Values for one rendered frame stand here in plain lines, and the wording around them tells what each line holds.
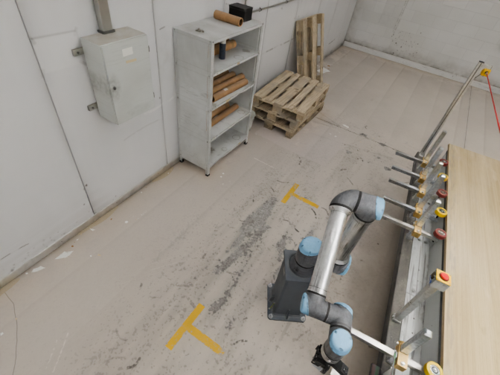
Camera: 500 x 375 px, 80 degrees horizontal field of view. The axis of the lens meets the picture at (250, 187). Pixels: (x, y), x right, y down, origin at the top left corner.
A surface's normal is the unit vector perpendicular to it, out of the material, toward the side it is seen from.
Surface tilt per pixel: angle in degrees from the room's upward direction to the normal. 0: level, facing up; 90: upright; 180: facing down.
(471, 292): 0
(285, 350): 0
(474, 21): 90
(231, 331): 0
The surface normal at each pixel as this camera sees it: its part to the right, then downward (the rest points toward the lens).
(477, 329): 0.12, -0.72
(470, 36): -0.53, 0.54
